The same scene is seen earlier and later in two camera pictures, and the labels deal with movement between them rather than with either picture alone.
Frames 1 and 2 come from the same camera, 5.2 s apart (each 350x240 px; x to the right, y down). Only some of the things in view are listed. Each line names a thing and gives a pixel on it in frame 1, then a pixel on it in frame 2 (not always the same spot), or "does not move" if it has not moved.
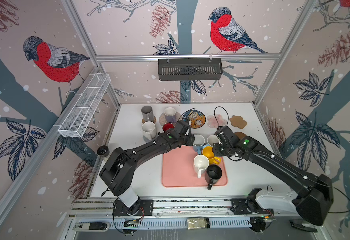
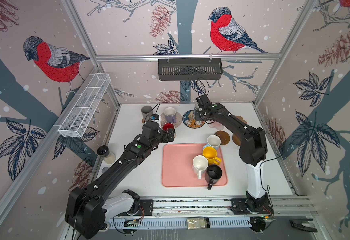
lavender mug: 169,114 does not move
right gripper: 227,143 to 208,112
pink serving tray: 178,169 does not move
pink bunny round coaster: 162,118 does not move
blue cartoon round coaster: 196,118 does not move
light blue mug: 199,142 to 197,115
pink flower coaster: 212,122 does not move
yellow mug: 208,152 does not move
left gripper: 191,138 to 166,138
